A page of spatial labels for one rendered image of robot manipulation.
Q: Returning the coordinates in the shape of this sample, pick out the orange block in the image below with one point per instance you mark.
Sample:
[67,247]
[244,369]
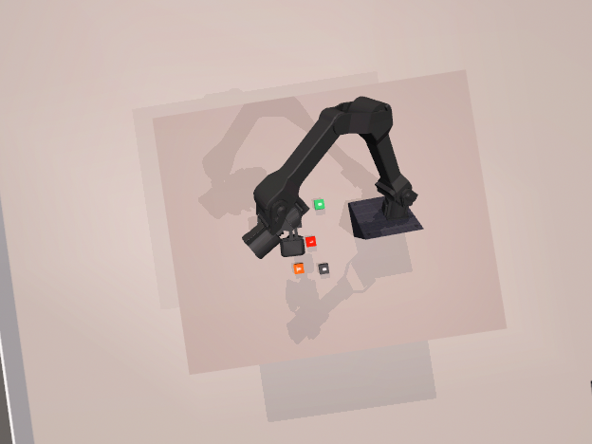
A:
[298,268]

